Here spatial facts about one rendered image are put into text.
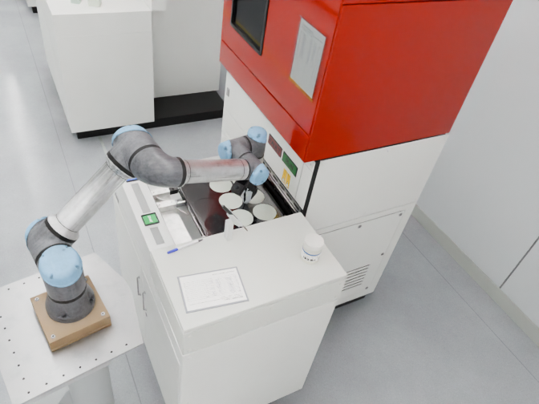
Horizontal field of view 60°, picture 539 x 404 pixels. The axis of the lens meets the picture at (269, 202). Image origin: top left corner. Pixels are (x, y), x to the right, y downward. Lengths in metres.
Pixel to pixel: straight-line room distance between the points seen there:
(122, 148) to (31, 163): 2.25
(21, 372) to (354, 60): 1.41
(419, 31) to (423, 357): 1.81
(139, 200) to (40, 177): 1.75
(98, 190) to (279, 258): 0.67
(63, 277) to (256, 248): 0.66
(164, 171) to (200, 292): 0.43
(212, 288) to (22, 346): 0.61
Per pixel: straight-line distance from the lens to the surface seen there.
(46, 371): 1.66
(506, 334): 3.24
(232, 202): 1.99
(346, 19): 1.49
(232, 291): 1.60
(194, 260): 1.68
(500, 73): 3.01
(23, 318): 1.79
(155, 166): 1.42
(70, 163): 3.67
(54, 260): 1.54
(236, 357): 1.81
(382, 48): 1.64
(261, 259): 1.70
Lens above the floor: 2.25
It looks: 42 degrees down
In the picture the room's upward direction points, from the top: 11 degrees clockwise
